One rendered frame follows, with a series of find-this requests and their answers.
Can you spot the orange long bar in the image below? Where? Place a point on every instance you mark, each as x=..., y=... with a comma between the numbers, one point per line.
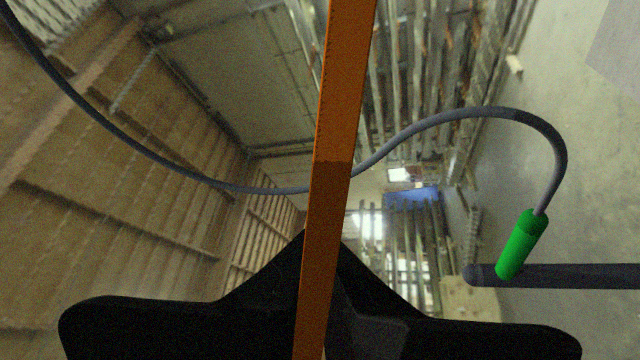
x=348, y=39

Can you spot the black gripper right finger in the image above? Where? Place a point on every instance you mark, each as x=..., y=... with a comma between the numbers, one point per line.
x=370, y=321

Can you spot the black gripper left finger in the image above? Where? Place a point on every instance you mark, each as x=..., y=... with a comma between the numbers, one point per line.
x=255, y=321

